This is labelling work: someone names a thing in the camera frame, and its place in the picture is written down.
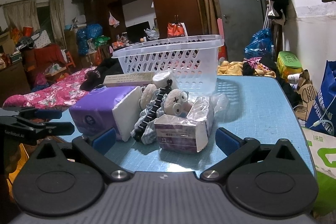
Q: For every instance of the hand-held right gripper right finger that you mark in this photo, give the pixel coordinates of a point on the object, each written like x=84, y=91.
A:
x=227, y=139

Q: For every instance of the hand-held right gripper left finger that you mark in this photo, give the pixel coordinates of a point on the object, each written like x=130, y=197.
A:
x=105, y=138

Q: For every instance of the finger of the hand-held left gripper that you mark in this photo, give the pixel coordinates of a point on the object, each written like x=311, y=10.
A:
x=48, y=113
x=61, y=128

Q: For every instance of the purple tissue pack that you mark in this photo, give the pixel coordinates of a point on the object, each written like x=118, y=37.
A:
x=99, y=108

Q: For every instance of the blue white fabric scrunchie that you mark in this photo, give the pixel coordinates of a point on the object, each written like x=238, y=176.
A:
x=147, y=129

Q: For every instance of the black hair claw clip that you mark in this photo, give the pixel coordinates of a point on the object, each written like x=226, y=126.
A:
x=152, y=111

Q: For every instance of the white plush bear toy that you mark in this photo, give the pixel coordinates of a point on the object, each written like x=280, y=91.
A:
x=176, y=103

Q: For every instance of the long beige box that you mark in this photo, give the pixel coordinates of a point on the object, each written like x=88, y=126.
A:
x=128, y=79

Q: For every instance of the white tape roll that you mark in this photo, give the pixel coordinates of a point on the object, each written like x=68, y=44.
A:
x=161, y=78

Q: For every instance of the clear plastic basket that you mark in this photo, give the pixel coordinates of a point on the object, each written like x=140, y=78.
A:
x=181, y=56

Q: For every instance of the pink floral blanket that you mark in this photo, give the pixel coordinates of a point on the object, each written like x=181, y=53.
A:
x=55, y=92

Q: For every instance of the red cloth covered chair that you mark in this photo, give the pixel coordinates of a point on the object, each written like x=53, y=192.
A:
x=47, y=54

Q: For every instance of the black clothes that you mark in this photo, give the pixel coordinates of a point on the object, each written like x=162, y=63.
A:
x=105, y=69

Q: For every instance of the yellow patterned blanket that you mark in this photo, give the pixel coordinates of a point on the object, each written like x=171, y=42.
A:
x=231, y=67

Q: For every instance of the dark patterned cloth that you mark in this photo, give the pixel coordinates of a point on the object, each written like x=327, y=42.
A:
x=256, y=65

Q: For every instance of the blue plastic bag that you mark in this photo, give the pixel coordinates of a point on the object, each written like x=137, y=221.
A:
x=258, y=43
x=88, y=35

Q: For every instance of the brown paper bag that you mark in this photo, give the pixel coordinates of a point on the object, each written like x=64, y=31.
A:
x=307, y=92

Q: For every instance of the beige curtain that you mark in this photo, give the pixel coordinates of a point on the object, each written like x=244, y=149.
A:
x=56, y=16

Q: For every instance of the green yellow box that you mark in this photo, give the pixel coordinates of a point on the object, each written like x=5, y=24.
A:
x=288, y=61

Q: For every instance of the white green shopping bag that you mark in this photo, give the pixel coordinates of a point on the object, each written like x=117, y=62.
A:
x=325, y=161

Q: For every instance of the blue shopping bag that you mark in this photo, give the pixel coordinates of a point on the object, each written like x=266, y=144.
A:
x=324, y=100

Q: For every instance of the black monitor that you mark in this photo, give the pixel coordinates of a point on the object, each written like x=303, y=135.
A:
x=136, y=31

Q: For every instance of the pink board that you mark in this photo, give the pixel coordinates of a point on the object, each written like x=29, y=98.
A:
x=221, y=27

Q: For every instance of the pink hanging plastic bag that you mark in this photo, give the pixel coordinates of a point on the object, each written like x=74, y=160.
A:
x=113, y=19

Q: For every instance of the orange red bag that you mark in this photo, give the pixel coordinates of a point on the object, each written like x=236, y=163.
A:
x=176, y=29

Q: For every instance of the grey door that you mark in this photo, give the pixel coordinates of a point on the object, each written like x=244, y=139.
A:
x=231, y=3

